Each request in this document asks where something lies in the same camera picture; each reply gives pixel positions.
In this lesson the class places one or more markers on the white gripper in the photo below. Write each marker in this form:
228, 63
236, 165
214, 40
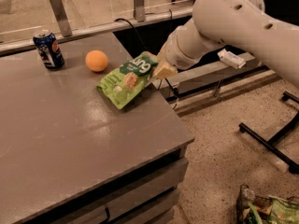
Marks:
175, 52

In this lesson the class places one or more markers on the green rice chip bag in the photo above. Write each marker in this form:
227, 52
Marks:
124, 83

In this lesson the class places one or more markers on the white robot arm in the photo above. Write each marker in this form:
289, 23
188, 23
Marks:
239, 23

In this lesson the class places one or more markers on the green snack bag in basket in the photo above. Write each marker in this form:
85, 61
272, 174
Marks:
271, 211

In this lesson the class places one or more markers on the white box on ledge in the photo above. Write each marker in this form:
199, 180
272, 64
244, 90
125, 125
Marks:
231, 59

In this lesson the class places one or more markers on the orange fruit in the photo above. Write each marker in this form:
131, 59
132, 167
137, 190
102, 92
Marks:
96, 60

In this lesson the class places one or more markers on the blue pepsi can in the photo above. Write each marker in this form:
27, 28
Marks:
48, 49

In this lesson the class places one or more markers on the grey table drawers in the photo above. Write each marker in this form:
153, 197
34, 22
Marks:
148, 200

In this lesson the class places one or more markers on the metal railing post middle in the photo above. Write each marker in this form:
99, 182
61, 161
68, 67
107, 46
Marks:
139, 10

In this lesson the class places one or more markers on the metal railing post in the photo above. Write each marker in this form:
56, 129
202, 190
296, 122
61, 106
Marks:
139, 10
61, 17

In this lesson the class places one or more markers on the metal railing post left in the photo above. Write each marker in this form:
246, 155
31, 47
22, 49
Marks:
61, 17

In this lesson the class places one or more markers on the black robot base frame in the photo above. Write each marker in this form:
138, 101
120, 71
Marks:
284, 161

